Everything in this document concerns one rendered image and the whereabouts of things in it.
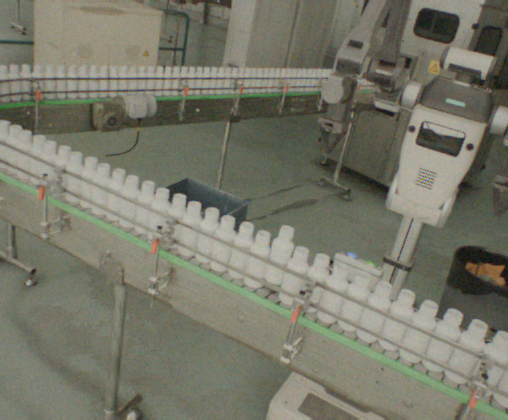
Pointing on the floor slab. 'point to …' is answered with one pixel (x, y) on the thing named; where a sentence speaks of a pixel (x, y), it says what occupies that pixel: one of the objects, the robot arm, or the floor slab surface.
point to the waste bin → (487, 309)
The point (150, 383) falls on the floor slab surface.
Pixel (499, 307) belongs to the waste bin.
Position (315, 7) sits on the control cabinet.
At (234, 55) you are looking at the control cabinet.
